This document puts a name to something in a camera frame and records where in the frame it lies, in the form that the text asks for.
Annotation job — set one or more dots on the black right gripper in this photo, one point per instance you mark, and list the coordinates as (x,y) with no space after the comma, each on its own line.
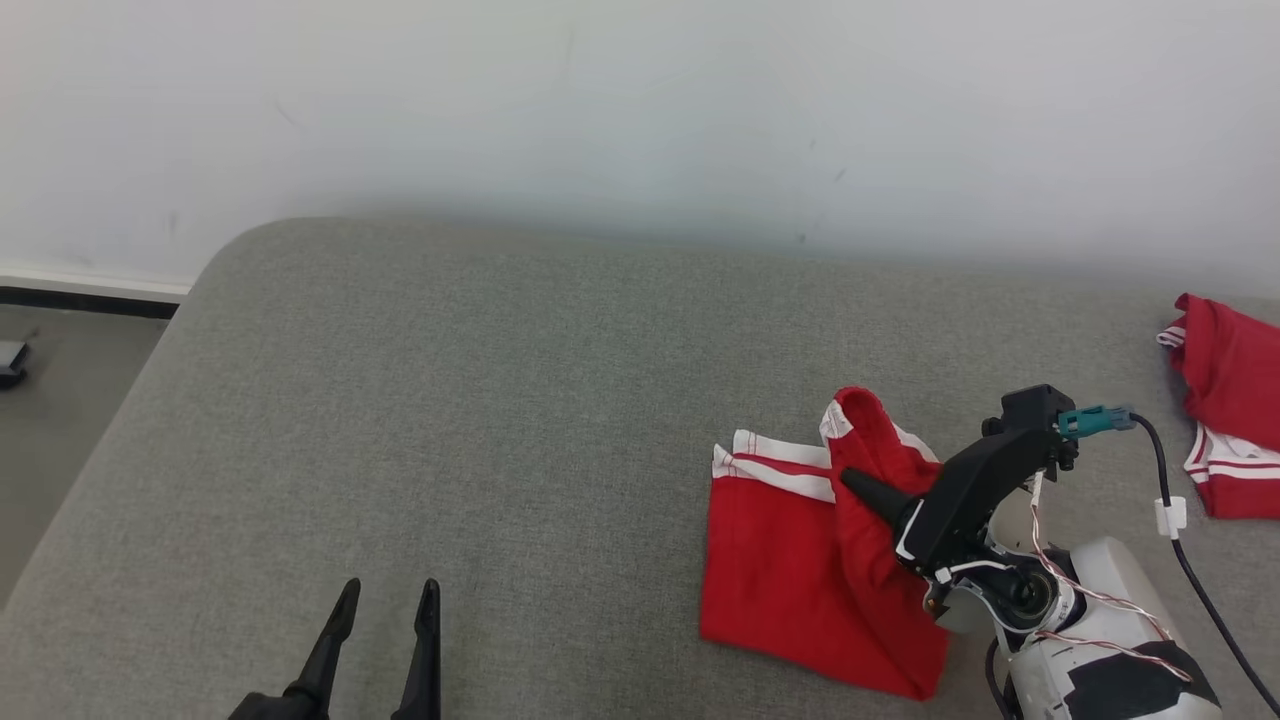
(965,495)

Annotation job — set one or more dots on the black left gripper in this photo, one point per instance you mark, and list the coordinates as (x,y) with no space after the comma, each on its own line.
(280,708)

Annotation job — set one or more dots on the red shorts with white trim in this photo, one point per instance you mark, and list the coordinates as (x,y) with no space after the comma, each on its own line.
(780,560)

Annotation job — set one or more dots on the red Bulls 23 jersey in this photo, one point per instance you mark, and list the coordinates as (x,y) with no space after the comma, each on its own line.
(1235,370)

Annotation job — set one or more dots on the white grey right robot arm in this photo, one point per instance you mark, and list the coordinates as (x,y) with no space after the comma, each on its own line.
(1110,600)

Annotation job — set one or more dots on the small dark floor object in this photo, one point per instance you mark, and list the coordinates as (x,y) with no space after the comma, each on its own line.
(10,362)

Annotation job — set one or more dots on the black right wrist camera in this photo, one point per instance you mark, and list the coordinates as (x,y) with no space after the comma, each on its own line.
(1035,407)

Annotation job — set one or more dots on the black white wall baseboard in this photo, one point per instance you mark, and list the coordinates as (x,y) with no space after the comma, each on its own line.
(90,302)

